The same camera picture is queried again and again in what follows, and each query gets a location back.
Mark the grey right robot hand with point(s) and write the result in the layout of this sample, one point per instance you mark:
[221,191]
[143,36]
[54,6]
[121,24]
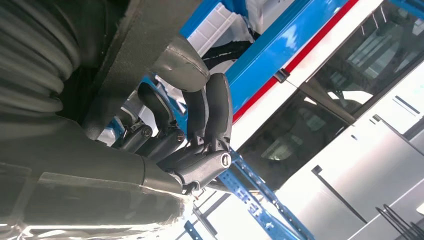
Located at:
[82,159]

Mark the black part in crate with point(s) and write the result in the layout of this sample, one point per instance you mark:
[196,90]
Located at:
[228,49]

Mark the blue metal shelf rack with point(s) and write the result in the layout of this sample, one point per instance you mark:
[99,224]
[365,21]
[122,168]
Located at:
[281,43]

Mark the white plastic crate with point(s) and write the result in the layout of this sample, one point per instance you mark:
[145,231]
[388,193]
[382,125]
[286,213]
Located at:
[215,26]

